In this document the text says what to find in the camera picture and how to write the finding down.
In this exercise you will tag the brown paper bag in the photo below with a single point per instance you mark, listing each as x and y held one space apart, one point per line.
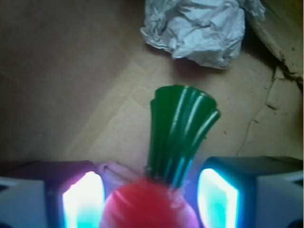
77 78

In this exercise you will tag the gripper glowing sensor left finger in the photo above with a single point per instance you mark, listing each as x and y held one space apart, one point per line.
54 194

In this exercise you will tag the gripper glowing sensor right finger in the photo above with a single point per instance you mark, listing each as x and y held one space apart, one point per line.
251 192

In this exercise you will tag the crumpled white paper ball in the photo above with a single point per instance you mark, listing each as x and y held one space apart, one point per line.
208 32

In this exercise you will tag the orange plastic toy carrot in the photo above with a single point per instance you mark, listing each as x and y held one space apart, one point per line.
181 116

